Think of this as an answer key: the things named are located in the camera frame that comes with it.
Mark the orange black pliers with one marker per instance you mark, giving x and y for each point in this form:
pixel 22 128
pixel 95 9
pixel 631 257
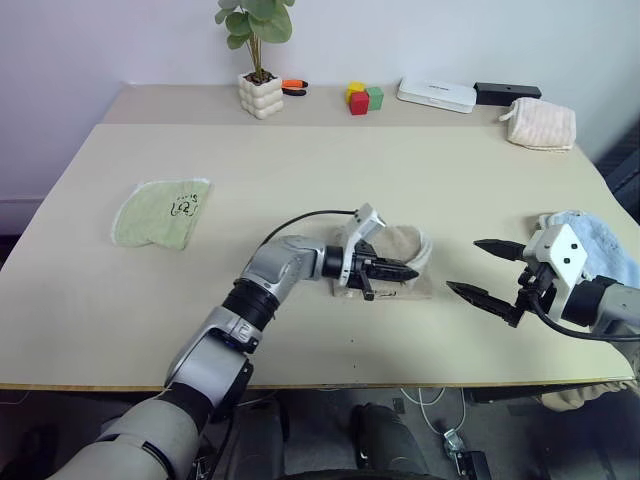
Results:
pixel 295 87

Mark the beige towel with white trim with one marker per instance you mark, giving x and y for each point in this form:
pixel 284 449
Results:
pixel 405 242

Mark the dark rounded shape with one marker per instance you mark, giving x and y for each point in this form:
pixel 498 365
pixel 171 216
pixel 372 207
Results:
pixel 385 440

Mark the long black box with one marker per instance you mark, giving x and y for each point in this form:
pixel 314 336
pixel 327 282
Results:
pixel 507 92

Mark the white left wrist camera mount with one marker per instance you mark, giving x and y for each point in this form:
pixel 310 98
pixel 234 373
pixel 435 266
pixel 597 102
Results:
pixel 367 220

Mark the striped beige cloth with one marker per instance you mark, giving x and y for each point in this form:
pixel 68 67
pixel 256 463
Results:
pixel 542 125

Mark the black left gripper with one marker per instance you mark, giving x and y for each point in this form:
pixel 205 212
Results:
pixel 361 267

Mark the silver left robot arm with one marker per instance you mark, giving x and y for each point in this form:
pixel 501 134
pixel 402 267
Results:
pixel 210 350

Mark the red cube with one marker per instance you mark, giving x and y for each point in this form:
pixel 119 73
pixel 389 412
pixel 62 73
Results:
pixel 359 104

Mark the yellow cube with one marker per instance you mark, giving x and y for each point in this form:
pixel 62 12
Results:
pixel 356 87

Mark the green cube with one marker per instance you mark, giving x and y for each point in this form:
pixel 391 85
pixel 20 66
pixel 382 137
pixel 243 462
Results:
pixel 375 98

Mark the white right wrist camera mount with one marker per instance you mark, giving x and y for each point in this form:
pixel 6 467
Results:
pixel 562 260

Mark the green leafy plant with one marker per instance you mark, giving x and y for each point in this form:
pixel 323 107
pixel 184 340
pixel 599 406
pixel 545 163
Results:
pixel 260 20

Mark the flat white box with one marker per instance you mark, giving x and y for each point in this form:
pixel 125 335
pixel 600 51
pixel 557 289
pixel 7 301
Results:
pixel 435 94

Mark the beige cloth under table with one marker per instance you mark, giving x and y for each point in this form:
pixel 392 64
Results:
pixel 590 395

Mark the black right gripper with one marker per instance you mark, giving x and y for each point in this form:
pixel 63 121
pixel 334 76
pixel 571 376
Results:
pixel 537 290

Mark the blue folded towel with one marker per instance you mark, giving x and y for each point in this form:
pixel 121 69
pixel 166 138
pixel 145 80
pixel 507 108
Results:
pixel 607 245

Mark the cream bubble plant pot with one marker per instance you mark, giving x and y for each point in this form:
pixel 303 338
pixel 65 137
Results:
pixel 261 97

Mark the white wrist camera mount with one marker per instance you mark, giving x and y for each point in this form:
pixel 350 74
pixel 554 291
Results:
pixel 562 260
pixel 367 220

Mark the green cloth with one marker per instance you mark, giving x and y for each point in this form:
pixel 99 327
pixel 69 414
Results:
pixel 155 220

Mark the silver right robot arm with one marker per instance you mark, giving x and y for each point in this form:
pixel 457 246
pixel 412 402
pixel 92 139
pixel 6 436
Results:
pixel 610 305

